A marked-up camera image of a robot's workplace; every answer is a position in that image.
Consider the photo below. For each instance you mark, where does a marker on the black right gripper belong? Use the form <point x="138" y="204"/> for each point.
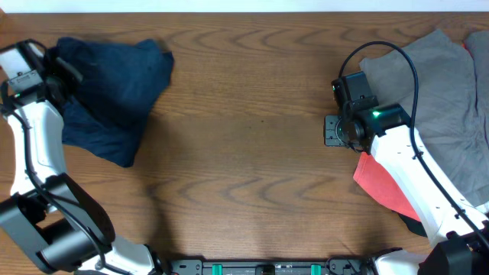
<point x="331" y="137"/>

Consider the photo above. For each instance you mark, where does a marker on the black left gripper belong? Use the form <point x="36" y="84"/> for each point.
<point x="68" y="69"/>

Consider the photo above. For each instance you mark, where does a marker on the dark blue shorts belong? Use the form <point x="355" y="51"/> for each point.
<point x="121" y="82"/>

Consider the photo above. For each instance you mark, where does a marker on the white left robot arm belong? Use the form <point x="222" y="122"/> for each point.
<point x="54" y="221"/>

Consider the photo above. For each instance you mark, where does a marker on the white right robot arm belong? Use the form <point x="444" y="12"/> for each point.
<point x="456" y="230"/>

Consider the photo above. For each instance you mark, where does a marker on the red cloth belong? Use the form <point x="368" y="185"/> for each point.
<point x="381" y="187"/>

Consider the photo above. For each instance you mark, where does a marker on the folded dark blue garment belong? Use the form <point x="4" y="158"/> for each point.
<point x="113" y="143"/>

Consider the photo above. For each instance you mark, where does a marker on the grey shorts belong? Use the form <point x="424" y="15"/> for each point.
<point x="449" y="123"/>

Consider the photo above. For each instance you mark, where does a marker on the black garment under pile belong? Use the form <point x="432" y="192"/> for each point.
<point x="413" y="225"/>

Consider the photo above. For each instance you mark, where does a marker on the grey garment at edge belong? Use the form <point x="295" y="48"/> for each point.
<point x="477" y="45"/>

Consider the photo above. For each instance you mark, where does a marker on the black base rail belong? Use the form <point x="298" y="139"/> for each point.
<point x="335" y="265"/>

